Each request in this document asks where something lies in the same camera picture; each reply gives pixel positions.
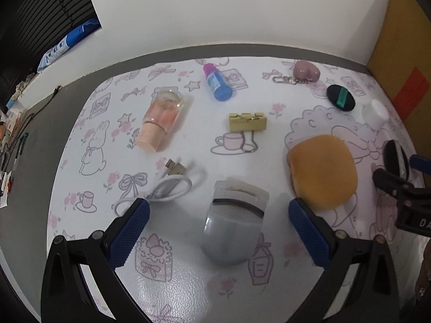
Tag green-handled tool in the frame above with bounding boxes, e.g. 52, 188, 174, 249
15, 132, 29, 159

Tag blue plastic package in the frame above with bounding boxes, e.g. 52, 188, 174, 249
37, 18, 101, 73

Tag gold binder clip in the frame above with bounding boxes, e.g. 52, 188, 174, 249
228, 112, 267, 153

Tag white round jar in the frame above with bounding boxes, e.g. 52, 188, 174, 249
362, 99, 389, 131

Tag pink heart keychain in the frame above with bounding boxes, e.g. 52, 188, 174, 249
273, 60, 321, 85

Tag tan makeup sponge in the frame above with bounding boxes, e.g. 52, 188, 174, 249
287, 134, 358, 212

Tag black cable on table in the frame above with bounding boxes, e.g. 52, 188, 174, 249
6, 86, 61, 162

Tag black green-striped powder puff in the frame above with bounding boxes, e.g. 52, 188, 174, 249
326, 85, 356, 112

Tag pink patterned table mat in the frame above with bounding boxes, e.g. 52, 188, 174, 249
47, 57, 426, 322

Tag blue bottle pink cap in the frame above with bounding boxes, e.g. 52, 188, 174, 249
203, 64, 233, 101

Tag brown cardboard box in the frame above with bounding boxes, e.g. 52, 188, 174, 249
366, 0, 431, 132

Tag pink perfume bottle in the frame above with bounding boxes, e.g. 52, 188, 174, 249
136, 87, 183, 152

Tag black window blinds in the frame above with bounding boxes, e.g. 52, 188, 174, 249
1, 0, 97, 74

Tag black round powder puff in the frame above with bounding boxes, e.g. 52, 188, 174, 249
383, 139, 410, 181

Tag white usb cable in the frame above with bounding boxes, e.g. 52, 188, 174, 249
113, 158, 208, 217

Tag grey eyelash curler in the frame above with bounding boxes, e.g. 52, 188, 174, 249
200, 178, 270, 265

